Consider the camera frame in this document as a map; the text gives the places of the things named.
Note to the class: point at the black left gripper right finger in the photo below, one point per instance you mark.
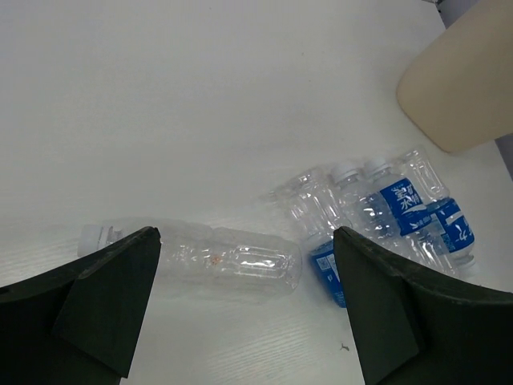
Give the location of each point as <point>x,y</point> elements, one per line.
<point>414,325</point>

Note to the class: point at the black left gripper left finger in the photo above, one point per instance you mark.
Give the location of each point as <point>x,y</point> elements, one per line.
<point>80,323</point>

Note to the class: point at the clear unlabelled bottle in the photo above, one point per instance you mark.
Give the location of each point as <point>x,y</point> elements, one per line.
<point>370,215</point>
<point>205,260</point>

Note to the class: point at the blue label bottle row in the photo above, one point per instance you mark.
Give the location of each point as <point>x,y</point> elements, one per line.
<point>448,217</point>
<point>310,205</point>
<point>404,202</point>

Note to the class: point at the beige plastic bin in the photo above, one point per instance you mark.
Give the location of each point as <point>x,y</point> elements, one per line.
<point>458,91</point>

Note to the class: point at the clear unlabelled bottle in row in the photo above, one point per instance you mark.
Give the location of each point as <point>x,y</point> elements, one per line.
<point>370,215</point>

